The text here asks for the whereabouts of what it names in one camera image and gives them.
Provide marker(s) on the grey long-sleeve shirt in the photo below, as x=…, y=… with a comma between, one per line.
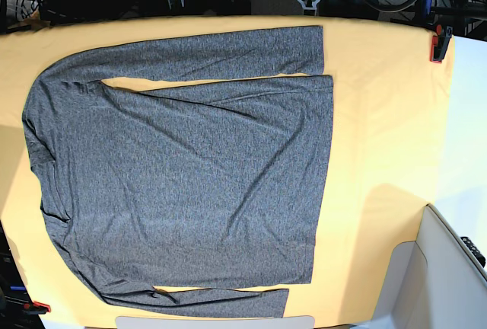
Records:
x=185, y=176

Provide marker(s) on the black round arm base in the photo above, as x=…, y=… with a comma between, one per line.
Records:
x=352, y=9

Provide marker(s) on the red black clamp right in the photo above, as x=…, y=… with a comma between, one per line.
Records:
x=440, y=43

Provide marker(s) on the red black clamp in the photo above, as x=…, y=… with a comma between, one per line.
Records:
x=36, y=308
x=440, y=43

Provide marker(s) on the yellow table cloth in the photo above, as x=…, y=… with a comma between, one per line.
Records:
x=389, y=124

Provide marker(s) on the black remote on bin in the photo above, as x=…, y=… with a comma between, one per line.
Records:
x=474, y=250

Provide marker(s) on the white storage bin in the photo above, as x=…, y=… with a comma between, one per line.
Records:
x=434, y=281

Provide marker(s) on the red black clamp left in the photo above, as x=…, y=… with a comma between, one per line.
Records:
x=36, y=308

